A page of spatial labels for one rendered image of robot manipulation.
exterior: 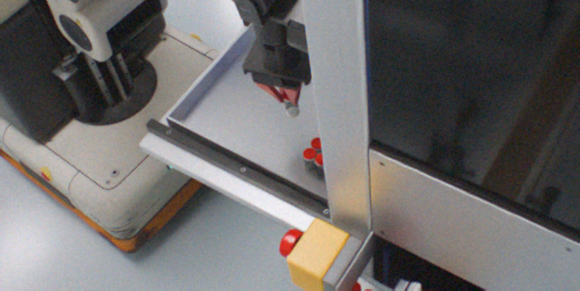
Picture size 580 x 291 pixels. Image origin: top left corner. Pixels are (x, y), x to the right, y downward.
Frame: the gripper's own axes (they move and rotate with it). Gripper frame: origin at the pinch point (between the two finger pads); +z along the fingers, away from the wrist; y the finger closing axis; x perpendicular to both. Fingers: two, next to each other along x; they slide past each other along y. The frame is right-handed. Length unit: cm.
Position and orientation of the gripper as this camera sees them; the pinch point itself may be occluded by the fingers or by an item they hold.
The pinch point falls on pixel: (288, 98)
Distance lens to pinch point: 111.3
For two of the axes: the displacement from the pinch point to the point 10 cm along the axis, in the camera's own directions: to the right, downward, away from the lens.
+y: 9.4, 1.9, -2.9
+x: 3.3, -7.7, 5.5
